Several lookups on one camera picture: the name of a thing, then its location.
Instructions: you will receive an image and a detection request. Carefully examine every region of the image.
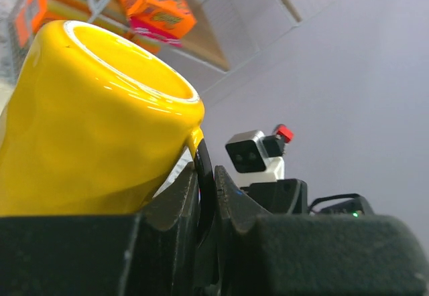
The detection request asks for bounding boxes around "yellow mug black handle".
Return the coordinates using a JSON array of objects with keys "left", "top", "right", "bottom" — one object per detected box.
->
[{"left": 1, "top": 20, "right": 215, "bottom": 241}]

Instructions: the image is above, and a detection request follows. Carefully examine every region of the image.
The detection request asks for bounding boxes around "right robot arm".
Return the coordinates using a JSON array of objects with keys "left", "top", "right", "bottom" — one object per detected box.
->
[{"left": 241, "top": 179, "right": 375, "bottom": 218}]

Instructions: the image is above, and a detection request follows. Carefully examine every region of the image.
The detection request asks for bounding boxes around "orange pink Scrub Mommy box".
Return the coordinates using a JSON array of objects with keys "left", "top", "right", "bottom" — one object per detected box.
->
[{"left": 119, "top": 0, "right": 196, "bottom": 48}]

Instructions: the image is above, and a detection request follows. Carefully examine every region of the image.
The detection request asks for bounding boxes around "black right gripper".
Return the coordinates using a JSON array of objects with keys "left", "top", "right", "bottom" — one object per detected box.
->
[{"left": 241, "top": 179, "right": 308, "bottom": 214}]

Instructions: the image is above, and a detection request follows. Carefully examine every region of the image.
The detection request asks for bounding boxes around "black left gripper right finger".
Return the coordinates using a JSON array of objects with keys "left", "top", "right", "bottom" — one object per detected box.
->
[{"left": 214, "top": 166, "right": 428, "bottom": 295}]

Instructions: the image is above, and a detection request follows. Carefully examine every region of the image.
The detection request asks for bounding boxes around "orange sponge box left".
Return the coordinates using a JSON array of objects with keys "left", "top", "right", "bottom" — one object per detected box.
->
[{"left": 13, "top": 0, "right": 48, "bottom": 47}]

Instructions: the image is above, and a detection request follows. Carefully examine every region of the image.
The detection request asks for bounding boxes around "orange sponge pack lying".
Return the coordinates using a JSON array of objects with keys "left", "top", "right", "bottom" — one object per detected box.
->
[{"left": 48, "top": 0, "right": 160, "bottom": 54}]

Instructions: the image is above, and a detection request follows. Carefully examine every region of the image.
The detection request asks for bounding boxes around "white wire shelf rack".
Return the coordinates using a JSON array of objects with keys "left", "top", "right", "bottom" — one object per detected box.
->
[{"left": 0, "top": 0, "right": 343, "bottom": 82}]

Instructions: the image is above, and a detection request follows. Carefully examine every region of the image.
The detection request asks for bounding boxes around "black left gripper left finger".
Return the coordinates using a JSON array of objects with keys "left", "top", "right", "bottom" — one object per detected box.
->
[{"left": 1, "top": 165, "right": 198, "bottom": 295}]

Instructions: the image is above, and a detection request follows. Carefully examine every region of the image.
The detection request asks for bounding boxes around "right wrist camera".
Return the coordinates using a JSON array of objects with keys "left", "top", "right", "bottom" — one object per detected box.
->
[{"left": 225, "top": 124, "right": 294, "bottom": 188}]

